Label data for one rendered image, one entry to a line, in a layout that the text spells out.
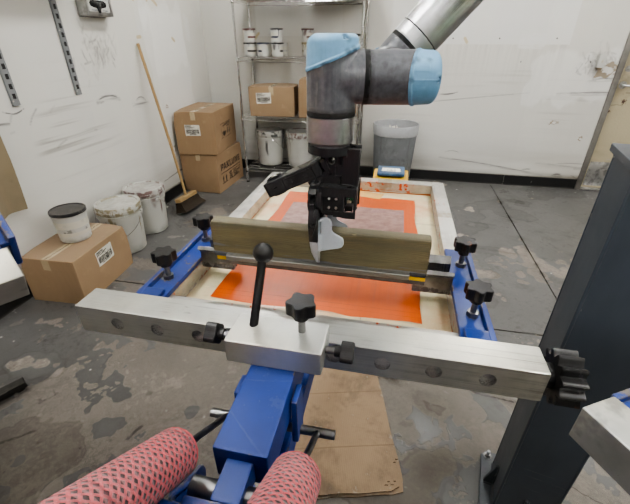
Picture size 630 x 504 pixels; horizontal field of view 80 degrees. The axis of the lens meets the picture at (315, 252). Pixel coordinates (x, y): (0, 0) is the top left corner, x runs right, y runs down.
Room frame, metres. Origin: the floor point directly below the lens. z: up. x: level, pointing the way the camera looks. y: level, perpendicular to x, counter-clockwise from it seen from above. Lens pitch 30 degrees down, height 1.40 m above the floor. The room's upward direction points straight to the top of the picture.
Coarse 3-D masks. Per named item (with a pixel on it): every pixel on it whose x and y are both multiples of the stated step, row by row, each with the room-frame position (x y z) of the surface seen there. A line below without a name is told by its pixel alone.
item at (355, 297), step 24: (360, 216) 1.00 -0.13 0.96; (384, 216) 1.00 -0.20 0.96; (408, 216) 1.00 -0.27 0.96; (336, 288) 0.64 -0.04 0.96; (360, 288) 0.64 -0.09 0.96; (384, 288) 0.64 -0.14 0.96; (408, 288) 0.64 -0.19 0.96; (336, 312) 0.56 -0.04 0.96; (360, 312) 0.56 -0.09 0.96; (384, 312) 0.56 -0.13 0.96; (408, 312) 0.56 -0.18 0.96
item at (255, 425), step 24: (264, 384) 0.32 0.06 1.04; (288, 384) 0.32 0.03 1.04; (240, 408) 0.28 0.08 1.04; (264, 408) 0.28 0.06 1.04; (288, 408) 0.30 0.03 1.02; (240, 432) 0.25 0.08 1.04; (264, 432) 0.25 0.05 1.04; (216, 456) 0.24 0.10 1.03; (240, 456) 0.23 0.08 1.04; (264, 456) 0.23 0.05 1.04
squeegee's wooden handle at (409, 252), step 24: (216, 216) 0.67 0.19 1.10; (216, 240) 0.64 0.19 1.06; (240, 240) 0.63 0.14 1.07; (264, 240) 0.62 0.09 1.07; (288, 240) 0.61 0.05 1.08; (360, 240) 0.59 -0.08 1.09; (384, 240) 0.58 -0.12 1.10; (408, 240) 0.57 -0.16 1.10; (360, 264) 0.59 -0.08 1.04; (384, 264) 0.58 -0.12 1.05; (408, 264) 0.57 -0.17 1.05
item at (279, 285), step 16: (304, 192) 1.19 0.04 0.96; (288, 208) 1.06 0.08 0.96; (304, 208) 1.06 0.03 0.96; (240, 272) 0.70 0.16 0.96; (272, 272) 0.70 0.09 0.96; (288, 272) 0.70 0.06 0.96; (304, 272) 0.70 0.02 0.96; (224, 288) 0.64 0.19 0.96; (240, 288) 0.64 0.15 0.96; (272, 288) 0.64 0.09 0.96; (288, 288) 0.64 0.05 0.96; (304, 288) 0.64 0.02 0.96; (272, 304) 0.58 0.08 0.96
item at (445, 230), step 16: (256, 192) 1.10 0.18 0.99; (384, 192) 1.19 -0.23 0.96; (400, 192) 1.18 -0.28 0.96; (416, 192) 1.17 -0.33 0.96; (432, 192) 1.12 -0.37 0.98; (240, 208) 0.97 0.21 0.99; (256, 208) 1.02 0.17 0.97; (432, 208) 1.05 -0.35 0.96; (448, 208) 0.97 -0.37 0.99; (448, 224) 0.87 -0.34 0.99; (448, 240) 0.78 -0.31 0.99; (192, 272) 0.65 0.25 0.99; (192, 288) 0.64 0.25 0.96; (224, 304) 0.54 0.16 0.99; (240, 304) 0.54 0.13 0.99; (448, 304) 0.58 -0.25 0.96; (352, 320) 0.50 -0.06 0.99
